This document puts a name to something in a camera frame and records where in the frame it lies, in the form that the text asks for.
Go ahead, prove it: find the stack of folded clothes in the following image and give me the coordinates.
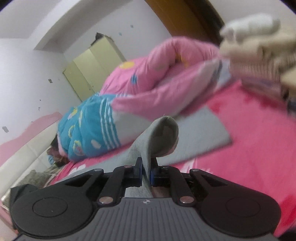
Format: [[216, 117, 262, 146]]
[[218, 12, 296, 110]]

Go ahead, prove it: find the dark grey garment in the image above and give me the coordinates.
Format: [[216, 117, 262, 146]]
[[9, 184, 38, 209]]

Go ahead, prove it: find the white padded headboard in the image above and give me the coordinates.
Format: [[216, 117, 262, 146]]
[[1, 121, 58, 199]]

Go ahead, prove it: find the cream wardrobe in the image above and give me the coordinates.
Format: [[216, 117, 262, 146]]
[[63, 36, 125, 101]]

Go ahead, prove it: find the blue and pink quilt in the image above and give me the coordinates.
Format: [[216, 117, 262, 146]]
[[56, 37, 231, 162]]

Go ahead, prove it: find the grey sweatshirt garment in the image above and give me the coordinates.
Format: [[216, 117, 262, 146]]
[[87, 106, 233, 198]]

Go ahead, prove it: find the patterned pillow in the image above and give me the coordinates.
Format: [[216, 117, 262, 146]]
[[16, 165, 62, 189]]

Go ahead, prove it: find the brown wooden door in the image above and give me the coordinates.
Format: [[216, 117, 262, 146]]
[[146, 0, 224, 45]]

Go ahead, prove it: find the hot pink bed blanket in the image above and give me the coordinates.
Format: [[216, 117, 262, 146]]
[[48, 81, 296, 237]]

